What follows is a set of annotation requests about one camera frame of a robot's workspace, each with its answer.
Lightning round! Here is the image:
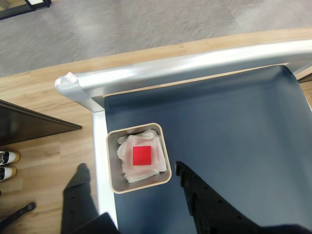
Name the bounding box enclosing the black framed glass furniture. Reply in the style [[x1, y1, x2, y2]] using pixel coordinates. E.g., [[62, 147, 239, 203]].
[[0, 0, 52, 20]]

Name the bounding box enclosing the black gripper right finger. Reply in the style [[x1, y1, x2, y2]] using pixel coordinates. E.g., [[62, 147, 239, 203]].
[[175, 160, 259, 234]]

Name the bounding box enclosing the white plastic bag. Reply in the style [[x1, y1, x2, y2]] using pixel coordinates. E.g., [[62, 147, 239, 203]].
[[116, 129, 168, 183]]

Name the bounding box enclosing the red cube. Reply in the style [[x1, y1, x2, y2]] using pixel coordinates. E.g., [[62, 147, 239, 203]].
[[132, 145, 152, 166]]

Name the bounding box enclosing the dark brown cabinet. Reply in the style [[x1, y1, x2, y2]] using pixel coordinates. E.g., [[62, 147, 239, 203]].
[[0, 98, 82, 147]]

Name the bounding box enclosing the beige box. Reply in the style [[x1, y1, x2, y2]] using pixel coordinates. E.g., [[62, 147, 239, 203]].
[[105, 122, 173, 195]]

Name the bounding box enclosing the silver metal table rim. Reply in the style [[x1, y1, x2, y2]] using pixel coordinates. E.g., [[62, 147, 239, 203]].
[[55, 39, 312, 234]]

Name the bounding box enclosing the black white shoe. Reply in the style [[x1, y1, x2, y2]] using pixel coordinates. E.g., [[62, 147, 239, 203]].
[[0, 150, 21, 164], [0, 166, 18, 181]]

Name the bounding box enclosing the black chair base leg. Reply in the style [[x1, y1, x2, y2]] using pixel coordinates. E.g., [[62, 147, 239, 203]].
[[0, 202, 37, 230]]

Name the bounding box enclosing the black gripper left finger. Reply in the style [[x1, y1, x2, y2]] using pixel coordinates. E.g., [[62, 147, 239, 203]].
[[60, 163, 120, 234]]

